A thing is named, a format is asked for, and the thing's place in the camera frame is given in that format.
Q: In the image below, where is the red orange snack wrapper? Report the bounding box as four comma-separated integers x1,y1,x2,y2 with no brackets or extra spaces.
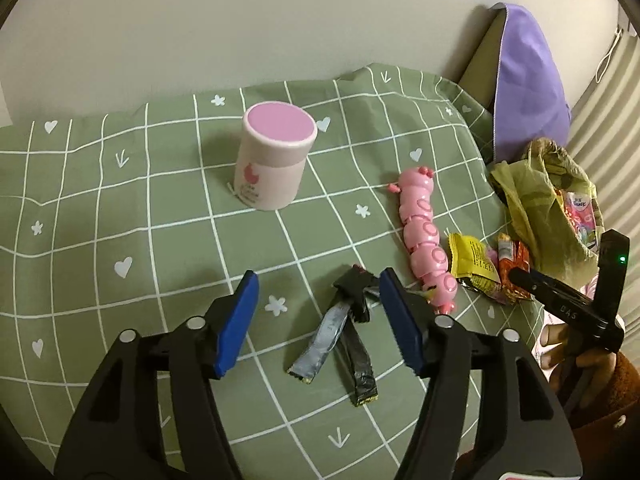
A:
494,231,536,306

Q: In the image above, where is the yellow snack wrapper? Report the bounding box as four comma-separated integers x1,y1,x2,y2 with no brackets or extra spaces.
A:
448,233,500,285

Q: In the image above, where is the pink kleenex tissue pack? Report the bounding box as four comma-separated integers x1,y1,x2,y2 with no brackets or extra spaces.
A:
560,190,598,252

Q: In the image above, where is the brown sleeve forearm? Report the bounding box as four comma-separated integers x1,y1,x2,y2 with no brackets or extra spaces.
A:
570,350,639,479

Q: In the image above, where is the yellow-green trash bag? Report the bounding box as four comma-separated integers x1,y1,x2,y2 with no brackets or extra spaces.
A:
490,138,604,289

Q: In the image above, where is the person's right hand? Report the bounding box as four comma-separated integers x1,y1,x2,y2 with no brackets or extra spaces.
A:
539,324,617,410

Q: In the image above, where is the pink caterpillar toy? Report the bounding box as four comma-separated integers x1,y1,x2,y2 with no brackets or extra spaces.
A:
388,166,458,314

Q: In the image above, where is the black wrapper strip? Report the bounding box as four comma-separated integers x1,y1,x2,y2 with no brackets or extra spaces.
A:
332,264,380,406

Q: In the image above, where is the striped beige curtain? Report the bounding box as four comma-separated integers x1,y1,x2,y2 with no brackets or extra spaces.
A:
566,24,640,246

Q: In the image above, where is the grey black wrapper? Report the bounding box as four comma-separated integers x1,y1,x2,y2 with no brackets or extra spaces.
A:
286,304,347,384

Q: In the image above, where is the purple cloth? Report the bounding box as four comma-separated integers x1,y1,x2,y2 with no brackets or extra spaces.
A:
494,3,572,162

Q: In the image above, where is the beige headboard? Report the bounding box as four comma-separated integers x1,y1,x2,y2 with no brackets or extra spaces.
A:
459,8,506,110

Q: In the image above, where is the green checkered tablecloth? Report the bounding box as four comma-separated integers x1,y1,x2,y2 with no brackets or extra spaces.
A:
1,64,508,479

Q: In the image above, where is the pink cylindrical jar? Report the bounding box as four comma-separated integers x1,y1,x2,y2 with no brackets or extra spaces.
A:
233,101,318,210

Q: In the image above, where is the white cord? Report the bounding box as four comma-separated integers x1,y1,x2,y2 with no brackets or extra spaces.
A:
594,27,624,84

